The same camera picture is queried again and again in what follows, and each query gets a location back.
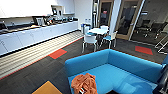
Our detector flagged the blue lidded waste bin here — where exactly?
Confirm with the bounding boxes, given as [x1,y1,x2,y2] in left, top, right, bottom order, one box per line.
[80,22,92,35]

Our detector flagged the white lower kitchen cabinets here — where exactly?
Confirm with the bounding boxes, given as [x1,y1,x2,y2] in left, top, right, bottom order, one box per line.
[0,20,80,57]

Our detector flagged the blue sofa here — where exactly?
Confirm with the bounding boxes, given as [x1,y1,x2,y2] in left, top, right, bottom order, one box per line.
[63,48,168,94]

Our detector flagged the white chair blue seat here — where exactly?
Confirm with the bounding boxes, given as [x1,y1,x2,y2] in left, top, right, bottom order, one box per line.
[101,30,119,49]

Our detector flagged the wide wooden glass door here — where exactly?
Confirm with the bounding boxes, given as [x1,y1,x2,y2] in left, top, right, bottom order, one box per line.
[114,0,145,41]

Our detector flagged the white upper kitchen cabinets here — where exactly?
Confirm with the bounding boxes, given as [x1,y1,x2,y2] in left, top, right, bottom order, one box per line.
[0,0,76,20]

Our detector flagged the narrow wooden glass door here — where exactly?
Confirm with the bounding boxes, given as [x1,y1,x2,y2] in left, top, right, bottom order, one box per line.
[96,0,115,30]

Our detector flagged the black lounge chair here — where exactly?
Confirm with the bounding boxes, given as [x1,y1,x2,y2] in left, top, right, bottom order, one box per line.
[132,19,168,40]

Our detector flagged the black coffee machine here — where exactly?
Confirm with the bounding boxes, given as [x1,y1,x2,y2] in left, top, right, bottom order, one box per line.
[32,16,46,27]

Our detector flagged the white metal frame stand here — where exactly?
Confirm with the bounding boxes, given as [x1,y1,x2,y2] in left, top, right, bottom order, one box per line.
[154,32,168,55]

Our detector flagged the orange hooded sweatshirt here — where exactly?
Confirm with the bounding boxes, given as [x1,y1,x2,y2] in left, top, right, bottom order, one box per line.
[70,72,100,94]

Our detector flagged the orange square side table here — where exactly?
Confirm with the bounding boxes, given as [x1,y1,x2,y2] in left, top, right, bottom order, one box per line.
[31,80,64,94]

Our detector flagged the white open wall shelf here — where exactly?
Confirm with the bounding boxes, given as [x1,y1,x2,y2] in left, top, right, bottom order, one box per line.
[50,4,65,17]

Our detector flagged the white kitchen cabinets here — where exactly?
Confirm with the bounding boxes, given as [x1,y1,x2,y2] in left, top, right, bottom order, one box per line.
[0,20,80,57]
[0,0,76,20]

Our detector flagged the white square dining table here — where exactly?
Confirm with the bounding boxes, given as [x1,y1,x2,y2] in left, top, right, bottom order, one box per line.
[86,27,110,36]

